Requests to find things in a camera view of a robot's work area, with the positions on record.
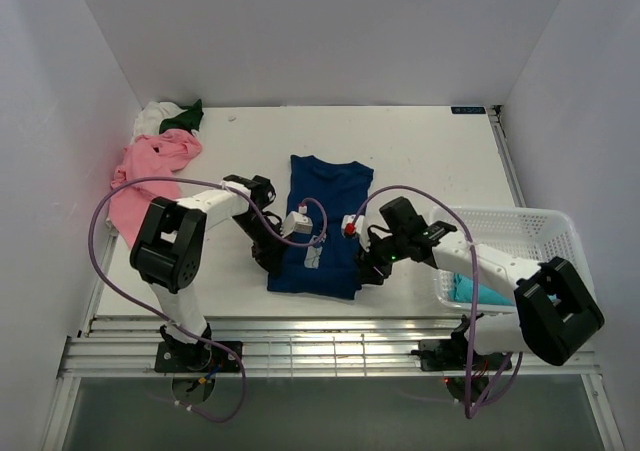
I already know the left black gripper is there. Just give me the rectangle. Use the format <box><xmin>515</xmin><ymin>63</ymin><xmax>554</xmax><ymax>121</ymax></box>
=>
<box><xmin>232</xmin><ymin>213</ymin><xmax>293</xmax><ymax>278</ymax></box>

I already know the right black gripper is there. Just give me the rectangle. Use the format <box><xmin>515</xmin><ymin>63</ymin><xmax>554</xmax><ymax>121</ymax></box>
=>
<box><xmin>353</xmin><ymin>229</ymin><xmax>408</xmax><ymax>286</ymax></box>

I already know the navy blue printed t-shirt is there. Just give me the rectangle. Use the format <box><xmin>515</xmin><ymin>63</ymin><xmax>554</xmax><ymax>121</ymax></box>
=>
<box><xmin>267</xmin><ymin>155</ymin><xmax>374</xmax><ymax>300</ymax></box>

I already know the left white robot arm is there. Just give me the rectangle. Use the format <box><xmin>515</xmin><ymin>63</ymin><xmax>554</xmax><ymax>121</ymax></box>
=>
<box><xmin>130</xmin><ymin>175</ymin><xmax>287</xmax><ymax>371</ymax></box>

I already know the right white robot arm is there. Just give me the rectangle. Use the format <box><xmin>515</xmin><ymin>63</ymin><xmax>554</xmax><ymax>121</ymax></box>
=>
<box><xmin>343</xmin><ymin>197</ymin><xmax>605</xmax><ymax>368</ymax></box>

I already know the rolled turquoise t-shirt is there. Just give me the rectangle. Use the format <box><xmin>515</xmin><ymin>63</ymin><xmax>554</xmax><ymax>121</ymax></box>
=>
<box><xmin>448</xmin><ymin>274</ymin><xmax>515</xmax><ymax>306</ymax></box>

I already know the white plastic basket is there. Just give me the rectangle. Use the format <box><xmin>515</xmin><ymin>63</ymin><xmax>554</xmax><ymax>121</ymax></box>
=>
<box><xmin>428</xmin><ymin>206</ymin><xmax>596</xmax><ymax>314</ymax></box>

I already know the blue label sticker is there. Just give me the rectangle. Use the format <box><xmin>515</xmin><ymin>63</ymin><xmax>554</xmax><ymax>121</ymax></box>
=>
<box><xmin>450</xmin><ymin>106</ymin><xmax>486</xmax><ymax>115</ymax></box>

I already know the pink t-shirt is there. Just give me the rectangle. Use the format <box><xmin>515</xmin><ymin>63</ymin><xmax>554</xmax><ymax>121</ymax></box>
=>
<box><xmin>108</xmin><ymin>129</ymin><xmax>202</xmax><ymax>248</ymax></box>

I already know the dark green t-shirt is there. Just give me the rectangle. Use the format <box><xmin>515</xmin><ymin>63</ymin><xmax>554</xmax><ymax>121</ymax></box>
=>
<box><xmin>159</xmin><ymin>99</ymin><xmax>204</xmax><ymax>135</ymax></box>

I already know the white t-shirt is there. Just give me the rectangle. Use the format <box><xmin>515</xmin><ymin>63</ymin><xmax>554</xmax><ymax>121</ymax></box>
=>
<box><xmin>133</xmin><ymin>102</ymin><xmax>183</xmax><ymax>138</ymax></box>

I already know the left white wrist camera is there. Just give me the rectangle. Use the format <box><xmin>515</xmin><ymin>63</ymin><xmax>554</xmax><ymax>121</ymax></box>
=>
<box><xmin>280</xmin><ymin>211</ymin><xmax>313</xmax><ymax>237</ymax></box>

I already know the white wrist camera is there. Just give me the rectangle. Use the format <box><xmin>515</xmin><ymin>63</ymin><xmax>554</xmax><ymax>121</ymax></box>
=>
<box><xmin>341</xmin><ymin>214</ymin><xmax>368</xmax><ymax>247</ymax></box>
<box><xmin>280</xmin><ymin>211</ymin><xmax>313</xmax><ymax>237</ymax></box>

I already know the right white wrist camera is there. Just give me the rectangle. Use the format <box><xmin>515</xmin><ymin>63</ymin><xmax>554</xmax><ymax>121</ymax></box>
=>
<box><xmin>341</xmin><ymin>214</ymin><xmax>368</xmax><ymax>247</ymax></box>

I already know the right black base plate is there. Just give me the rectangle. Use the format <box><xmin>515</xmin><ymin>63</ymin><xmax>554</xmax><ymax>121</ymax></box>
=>
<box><xmin>410</xmin><ymin>339</ymin><xmax>512</xmax><ymax>374</ymax></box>

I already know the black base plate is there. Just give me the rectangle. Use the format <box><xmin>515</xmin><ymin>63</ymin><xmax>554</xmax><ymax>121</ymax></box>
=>
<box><xmin>410</xmin><ymin>339</ymin><xmax>512</xmax><ymax>374</ymax></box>
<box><xmin>153</xmin><ymin>342</ymin><xmax>240</xmax><ymax>374</ymax></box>

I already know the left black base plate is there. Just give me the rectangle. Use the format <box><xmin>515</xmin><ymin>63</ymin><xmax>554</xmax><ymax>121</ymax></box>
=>
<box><xmin>153</xmin><ymin>342</ymin><xmax>240</xmax><ymax>374</ymax></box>

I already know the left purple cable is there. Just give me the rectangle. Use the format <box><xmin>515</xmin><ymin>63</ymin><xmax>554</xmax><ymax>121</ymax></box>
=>
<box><xmin>87</xmin><ymin>176</ymin><xmax>329</xmax><ymax>425</ymax></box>

